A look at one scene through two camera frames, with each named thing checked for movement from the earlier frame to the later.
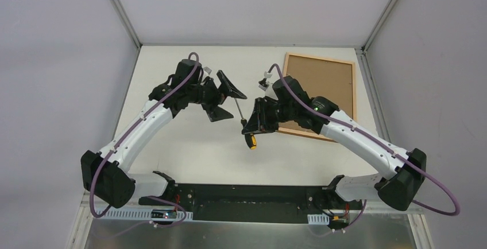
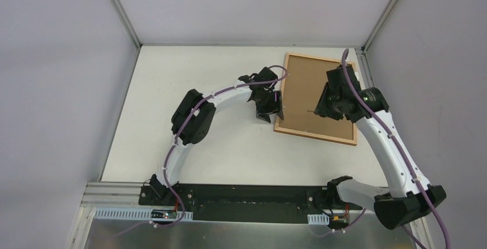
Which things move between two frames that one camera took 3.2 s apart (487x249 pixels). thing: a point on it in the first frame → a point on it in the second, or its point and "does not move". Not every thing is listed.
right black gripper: (262, 114) → (325, 104)
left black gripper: (219, 97) → (267, 107)
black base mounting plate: (252, 203) does not move
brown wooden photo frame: (333, 79) does not move
